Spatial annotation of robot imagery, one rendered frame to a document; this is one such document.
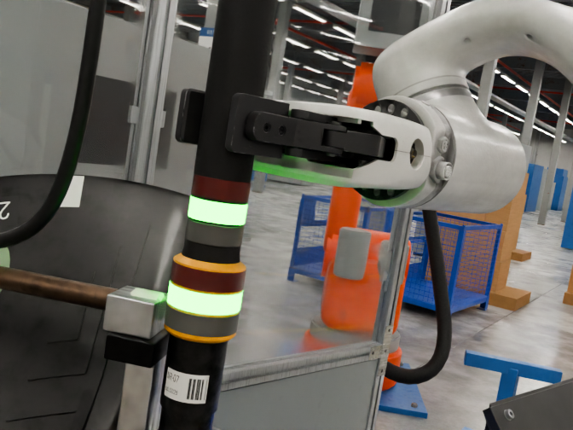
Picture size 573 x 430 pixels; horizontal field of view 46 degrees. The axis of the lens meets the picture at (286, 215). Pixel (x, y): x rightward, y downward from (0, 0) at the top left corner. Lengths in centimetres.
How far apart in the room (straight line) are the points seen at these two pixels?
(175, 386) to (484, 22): 35
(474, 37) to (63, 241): 36
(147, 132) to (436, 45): 73
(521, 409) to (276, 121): 61
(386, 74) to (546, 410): 53
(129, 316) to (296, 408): 131
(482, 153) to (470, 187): 3
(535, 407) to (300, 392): 85
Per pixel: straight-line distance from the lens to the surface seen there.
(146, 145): 121
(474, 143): 54
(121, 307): 41
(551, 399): 98
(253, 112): 37
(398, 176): 44
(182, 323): 39
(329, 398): 178
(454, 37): 57
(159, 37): 122
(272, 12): 39
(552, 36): 54
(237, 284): 39
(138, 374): 42
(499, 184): 59
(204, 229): 38
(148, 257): 52
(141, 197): 56
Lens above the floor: 150
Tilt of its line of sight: 6 degrees down
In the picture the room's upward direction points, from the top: 9 degrees clockwise
